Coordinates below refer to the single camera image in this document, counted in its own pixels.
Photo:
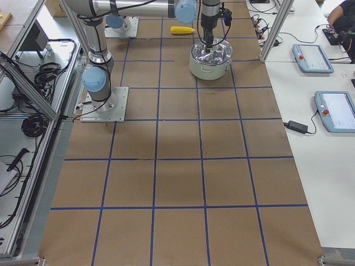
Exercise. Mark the glass pot lid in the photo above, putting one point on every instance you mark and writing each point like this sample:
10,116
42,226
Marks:
219,54

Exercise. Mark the black box on stand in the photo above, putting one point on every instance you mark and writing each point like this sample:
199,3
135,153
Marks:
35,41

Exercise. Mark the lower blue teach pendant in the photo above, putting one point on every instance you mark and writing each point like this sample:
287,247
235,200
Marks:
336,110

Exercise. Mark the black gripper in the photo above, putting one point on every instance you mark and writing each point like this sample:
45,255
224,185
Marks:
208,24

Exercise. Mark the aluminium frame post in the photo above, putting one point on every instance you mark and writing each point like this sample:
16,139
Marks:
275,29

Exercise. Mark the person in black shirt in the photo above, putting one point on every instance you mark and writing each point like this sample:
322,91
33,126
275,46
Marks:
341,19

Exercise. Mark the aluminium frame left rail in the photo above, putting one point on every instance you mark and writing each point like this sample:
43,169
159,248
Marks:
36,93

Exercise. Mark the upper blue teach pendant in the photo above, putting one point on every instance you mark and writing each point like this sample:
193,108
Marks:
312,59

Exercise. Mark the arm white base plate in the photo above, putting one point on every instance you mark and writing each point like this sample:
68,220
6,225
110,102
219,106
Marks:
112,111
119,34

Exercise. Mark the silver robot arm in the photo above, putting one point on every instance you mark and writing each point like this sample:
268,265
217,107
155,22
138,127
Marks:
118,22
97,78

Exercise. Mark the yellow corn cob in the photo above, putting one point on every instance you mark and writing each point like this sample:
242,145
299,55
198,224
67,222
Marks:
181,30

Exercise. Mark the cardboard box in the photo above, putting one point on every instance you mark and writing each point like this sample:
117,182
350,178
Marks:
55,8

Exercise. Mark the black power adapter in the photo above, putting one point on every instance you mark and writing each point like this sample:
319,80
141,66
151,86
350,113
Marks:
297,127

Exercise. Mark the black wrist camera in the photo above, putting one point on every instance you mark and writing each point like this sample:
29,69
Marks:
226,15

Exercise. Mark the blue teach pendant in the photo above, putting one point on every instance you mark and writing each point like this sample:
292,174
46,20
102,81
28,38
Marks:
336,110
312,59

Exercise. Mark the pale green cooking pot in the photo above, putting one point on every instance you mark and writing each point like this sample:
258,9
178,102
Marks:
206,72

